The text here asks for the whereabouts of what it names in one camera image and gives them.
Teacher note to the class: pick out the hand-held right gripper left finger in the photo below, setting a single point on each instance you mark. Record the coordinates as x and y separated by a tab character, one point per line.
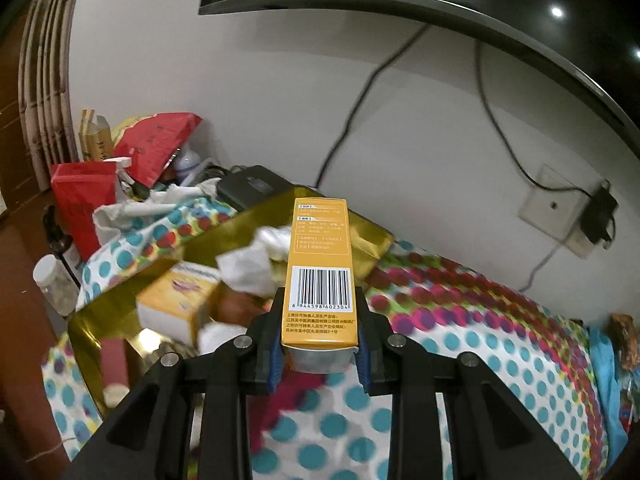
273	365

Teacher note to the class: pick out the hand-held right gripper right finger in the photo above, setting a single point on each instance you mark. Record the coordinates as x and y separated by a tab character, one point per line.
362	367

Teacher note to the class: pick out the tall yellow carton box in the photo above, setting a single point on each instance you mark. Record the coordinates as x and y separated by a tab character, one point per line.
320	260

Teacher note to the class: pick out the yellow box with cartoon face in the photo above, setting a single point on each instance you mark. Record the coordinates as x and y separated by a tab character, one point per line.
170	300

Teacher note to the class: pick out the gold maroon storage box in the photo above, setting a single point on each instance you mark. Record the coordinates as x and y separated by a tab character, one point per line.
240	230

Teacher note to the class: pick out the polka dot tablecloth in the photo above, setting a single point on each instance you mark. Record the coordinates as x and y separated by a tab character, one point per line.
475	350

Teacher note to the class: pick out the black flat device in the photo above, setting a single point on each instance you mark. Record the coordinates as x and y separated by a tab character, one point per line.
255	187

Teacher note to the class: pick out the white plastic bottle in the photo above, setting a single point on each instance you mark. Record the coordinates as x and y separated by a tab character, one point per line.
187	160

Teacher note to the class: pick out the clear plastic jar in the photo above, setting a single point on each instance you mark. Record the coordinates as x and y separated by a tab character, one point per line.
52	282

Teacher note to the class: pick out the blue cloth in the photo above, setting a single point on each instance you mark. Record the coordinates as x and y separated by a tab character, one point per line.
607	375

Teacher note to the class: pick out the red box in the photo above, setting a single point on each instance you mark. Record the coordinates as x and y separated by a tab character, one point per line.
82	205

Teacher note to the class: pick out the red paper bag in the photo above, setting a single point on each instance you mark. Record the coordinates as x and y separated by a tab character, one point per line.
155	145

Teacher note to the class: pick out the brown snack packet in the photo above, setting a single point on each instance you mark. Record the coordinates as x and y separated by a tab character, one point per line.
625	335

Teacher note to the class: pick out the black power adapter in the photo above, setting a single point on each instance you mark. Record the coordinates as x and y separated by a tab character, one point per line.
600	212

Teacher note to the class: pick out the yellow paper boxes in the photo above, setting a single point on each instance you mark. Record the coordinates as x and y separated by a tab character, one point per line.
95	137

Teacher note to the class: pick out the white wall socket plate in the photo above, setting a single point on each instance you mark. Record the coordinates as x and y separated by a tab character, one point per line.
550	210

